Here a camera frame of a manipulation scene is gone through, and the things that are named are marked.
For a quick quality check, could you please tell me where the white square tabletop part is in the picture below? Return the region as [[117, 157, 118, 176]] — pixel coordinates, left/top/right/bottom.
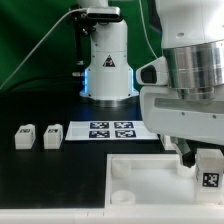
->
[[105, 154, 224, 209]]

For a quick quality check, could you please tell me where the grey camera cable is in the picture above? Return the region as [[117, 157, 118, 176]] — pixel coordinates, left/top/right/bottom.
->
[[0, 8, 88, 92]]

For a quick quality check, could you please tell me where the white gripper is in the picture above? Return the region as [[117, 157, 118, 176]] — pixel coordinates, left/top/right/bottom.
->
[[136, 56, 224, 168]]

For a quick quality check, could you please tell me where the black camera on stand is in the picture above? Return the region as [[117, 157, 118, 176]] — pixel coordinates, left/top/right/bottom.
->
[[67, 5, 123, 67]]

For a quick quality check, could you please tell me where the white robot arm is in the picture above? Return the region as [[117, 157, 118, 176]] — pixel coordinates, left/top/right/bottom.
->
[[77, 0, 224, 166]]

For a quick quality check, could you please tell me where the white sheet with AprilTags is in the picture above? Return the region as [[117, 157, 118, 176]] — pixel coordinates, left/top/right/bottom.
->
[[66, 121, 158, 141]]

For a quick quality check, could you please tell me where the white L-shaped obstacle fence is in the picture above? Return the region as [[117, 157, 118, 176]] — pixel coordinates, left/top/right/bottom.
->
[[0, 209, 224, 224]]

